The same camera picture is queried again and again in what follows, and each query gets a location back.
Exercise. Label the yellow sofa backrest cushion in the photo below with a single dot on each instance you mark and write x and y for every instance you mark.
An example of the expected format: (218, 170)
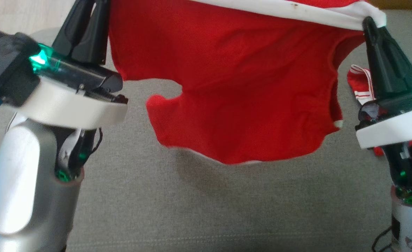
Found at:
(402, 4)

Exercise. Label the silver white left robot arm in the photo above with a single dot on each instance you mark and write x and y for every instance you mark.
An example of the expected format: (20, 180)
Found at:
(20, 182)

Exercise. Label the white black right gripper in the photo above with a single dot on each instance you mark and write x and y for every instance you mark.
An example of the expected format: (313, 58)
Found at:
(395, 127)

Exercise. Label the red basketball jersey white trim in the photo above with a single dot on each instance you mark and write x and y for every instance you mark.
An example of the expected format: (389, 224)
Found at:
(358, 82)

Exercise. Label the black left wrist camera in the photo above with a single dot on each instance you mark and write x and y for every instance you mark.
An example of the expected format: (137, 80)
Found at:
(6, 63)

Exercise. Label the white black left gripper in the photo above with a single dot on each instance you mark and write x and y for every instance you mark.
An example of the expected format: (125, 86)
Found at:
(69, 105)

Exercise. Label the red mesh garment white hem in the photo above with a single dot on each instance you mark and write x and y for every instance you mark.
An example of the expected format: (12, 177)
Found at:
(234, 80)

